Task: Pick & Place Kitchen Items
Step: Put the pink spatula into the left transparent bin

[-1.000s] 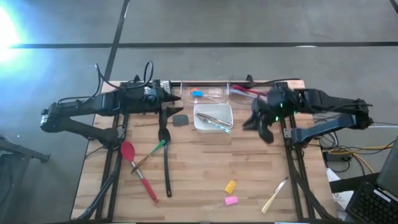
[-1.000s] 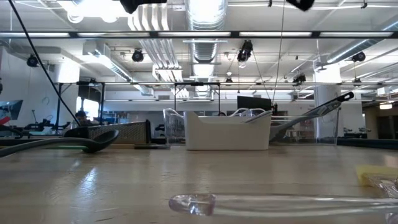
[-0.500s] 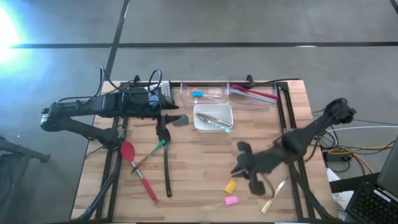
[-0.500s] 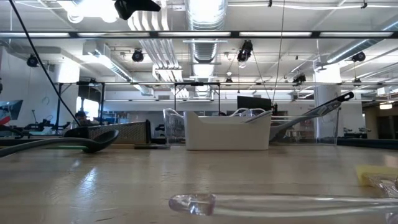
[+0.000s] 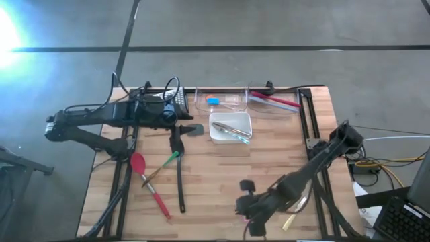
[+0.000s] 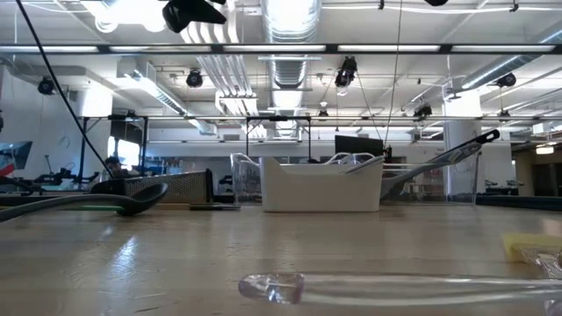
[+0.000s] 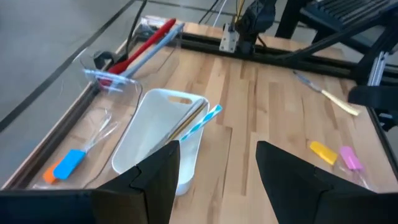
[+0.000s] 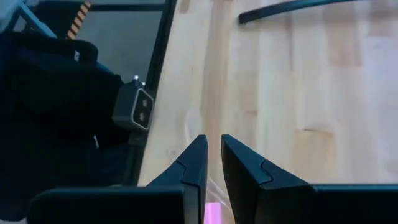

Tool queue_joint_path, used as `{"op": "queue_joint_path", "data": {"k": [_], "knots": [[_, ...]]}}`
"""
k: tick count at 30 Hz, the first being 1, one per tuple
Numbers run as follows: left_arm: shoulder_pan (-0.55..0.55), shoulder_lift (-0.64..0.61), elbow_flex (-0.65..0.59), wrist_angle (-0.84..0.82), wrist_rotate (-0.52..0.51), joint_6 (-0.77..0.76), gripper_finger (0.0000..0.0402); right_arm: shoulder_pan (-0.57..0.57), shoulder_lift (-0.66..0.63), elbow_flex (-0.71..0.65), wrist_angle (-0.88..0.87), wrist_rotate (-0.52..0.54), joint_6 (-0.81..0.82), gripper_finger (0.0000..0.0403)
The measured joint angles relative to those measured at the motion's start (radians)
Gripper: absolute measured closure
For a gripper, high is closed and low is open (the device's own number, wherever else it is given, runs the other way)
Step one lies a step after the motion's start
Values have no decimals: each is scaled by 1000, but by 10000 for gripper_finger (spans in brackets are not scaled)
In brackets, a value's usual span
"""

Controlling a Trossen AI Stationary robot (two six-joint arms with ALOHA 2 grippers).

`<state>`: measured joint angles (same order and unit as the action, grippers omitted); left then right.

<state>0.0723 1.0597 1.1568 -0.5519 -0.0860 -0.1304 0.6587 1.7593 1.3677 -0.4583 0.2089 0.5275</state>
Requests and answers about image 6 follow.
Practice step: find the yellow sponge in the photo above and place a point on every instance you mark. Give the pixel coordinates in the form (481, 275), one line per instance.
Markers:
(522, 246)

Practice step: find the black background rig frame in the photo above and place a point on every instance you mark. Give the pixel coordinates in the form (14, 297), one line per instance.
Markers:
(83, 149)
(247, 140)

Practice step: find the small grey scraper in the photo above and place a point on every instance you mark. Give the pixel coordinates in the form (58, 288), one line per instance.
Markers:
(215, 206)

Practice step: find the silver ceiling duct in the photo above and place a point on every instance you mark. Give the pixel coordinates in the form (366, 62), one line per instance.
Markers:
(290, 26)

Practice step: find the black background robot arm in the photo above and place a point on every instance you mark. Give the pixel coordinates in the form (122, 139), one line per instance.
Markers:
(52, 178)

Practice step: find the black plastic spoon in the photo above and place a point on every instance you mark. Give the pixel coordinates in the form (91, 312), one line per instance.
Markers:
(145, 199)

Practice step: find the black monitor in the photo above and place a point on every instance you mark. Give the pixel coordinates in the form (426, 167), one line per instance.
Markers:
(358, 148)

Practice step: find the white column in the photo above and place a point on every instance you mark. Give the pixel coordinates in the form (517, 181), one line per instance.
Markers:
(461, 131)

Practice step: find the long ceiling light bar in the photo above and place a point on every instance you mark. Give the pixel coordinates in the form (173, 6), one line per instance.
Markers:
(331, 48)

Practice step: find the black ceiling spotlight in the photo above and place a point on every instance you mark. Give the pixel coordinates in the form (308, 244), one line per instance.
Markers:
(46, 85)
(422, 110)
(507, 80)
(194, 78)
(346, 72)

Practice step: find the blue red panel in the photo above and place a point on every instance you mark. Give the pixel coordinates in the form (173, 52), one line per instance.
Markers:
(15, 155)

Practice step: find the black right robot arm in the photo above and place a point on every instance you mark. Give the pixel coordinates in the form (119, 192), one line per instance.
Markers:
(435, 2)

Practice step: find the white plastic bin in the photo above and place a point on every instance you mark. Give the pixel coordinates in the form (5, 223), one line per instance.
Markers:
(320, 188)

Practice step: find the person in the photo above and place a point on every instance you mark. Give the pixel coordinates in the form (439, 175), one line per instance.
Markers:
(115, 169)

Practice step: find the metal box grater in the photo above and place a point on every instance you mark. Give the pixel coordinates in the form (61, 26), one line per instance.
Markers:
(175, 186)

